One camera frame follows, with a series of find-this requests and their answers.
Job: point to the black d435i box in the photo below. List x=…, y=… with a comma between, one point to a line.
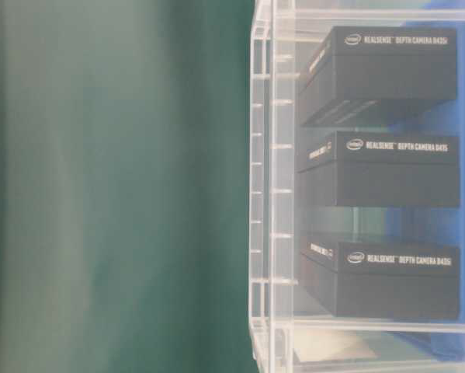
x=371, y=75
x=381, y=277

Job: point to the clear plastic storage case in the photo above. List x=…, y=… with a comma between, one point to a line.
x=290, y=331

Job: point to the green table cloth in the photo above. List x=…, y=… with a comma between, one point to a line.
x=123, y=186

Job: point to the blue liner sheet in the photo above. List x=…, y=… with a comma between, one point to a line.
x=439, y=225

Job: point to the black D415 camera box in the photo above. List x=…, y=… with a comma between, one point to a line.
x=378, y=169

